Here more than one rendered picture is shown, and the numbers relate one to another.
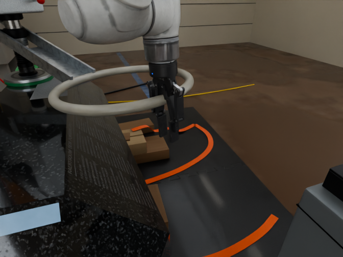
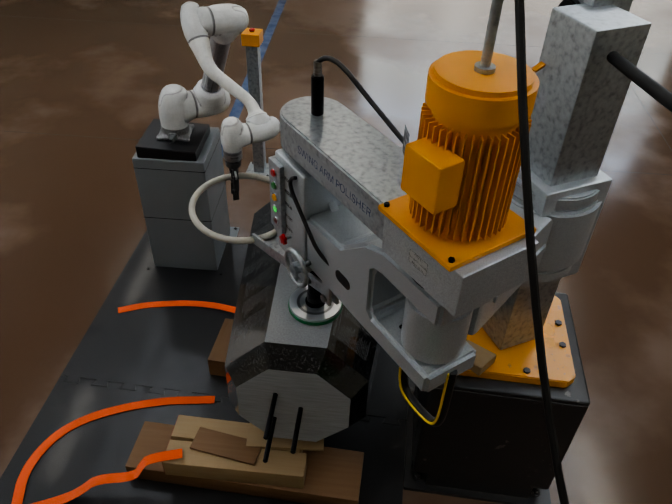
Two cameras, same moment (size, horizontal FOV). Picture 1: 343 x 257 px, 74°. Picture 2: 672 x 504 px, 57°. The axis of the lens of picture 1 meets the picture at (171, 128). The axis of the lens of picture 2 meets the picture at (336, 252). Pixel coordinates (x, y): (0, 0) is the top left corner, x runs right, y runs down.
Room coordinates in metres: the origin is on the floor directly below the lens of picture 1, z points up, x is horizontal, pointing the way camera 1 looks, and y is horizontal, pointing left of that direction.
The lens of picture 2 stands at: (2.75, 1.49, 2.65)
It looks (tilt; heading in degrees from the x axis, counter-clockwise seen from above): 40 degrees down; 203
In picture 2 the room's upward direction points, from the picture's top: 2 degrees clockwise
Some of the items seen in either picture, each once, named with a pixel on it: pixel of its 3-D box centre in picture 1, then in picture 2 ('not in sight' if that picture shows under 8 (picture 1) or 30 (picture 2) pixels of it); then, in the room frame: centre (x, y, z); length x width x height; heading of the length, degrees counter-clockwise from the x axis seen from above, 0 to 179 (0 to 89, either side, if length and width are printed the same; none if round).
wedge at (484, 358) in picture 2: not in sight; (466, 350); (1.07, 1.34, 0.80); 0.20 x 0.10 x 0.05; 68
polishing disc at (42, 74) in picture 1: (28, 75); (315, 302); (1.12, 0.71, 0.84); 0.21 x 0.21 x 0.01
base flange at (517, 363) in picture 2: not in sight; (505, 330); (0.86, 1.45, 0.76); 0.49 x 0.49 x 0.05; 17
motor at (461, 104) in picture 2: not in sight; (463, 154); (1.49, 1.26, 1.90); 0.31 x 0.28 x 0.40; 147
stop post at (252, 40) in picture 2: not in sight; (256, 106); (-0.72, -0.65, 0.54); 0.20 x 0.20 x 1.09; 17
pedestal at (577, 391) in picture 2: not in sight; (487, 389); (0.86, 1.45, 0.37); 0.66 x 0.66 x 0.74; 17
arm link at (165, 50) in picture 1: (161, 49); (232, 153); (0.61, 0.03, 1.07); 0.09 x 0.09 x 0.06
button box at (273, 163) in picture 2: not in sight; (278, 195); (1.18, 0.59, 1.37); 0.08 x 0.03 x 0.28; 57
